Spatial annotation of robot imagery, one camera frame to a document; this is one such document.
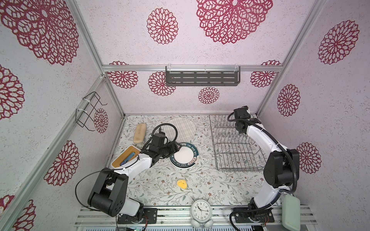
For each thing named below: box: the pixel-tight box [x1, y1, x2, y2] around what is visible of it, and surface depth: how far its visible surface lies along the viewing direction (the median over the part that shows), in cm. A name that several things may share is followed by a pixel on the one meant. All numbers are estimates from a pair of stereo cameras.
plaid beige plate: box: [161, 117, 197, 144], surface depth 112 cm
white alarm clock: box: [189, 199, 214, 229], surface depth 72 cm
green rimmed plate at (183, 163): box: [169, 158, 199, 169], surface depth 92 cm
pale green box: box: [281, 194, 301, 231], surface depth 73 cm
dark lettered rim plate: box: [169, 142, 199, 169], surface depth 95 cm
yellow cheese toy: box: [176, 179, 188, 190], surface depth 85 cm
